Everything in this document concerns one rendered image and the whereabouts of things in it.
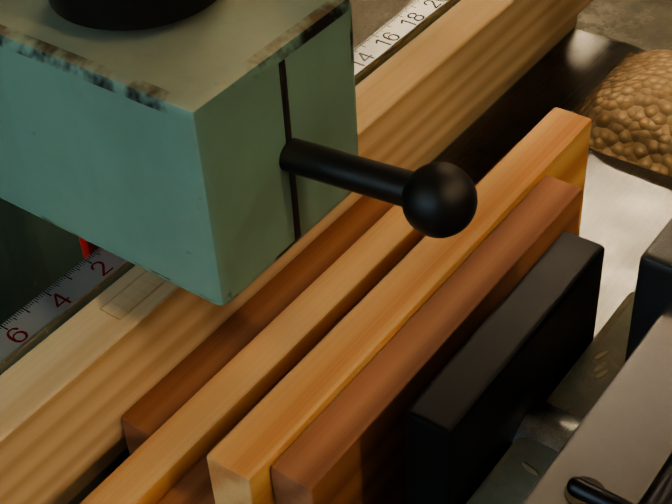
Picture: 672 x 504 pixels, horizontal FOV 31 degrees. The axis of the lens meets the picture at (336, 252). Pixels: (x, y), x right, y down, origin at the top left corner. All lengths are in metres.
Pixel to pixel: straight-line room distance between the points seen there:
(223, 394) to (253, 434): 0.04
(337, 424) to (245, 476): 0.03
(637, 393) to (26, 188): 0.19
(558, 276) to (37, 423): 0.16
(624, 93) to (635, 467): 0.30
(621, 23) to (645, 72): 1.87
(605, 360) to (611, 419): 0.07
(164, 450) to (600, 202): 0.25
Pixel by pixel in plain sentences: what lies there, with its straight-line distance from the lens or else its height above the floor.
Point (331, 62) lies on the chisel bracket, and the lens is 0.35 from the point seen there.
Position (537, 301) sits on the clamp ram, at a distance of 0.35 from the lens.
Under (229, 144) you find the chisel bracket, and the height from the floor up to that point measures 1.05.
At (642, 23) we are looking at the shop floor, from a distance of 2.46.
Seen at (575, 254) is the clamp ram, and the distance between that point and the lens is 0.37.
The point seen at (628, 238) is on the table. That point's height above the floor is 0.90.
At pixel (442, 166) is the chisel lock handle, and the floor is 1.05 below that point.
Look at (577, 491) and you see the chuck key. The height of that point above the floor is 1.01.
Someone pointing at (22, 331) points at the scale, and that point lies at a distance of 0.42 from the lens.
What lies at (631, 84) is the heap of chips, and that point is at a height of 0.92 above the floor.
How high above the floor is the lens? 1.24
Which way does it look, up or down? 41 degrees down
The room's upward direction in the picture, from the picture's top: 4 degrees counter-clockwise
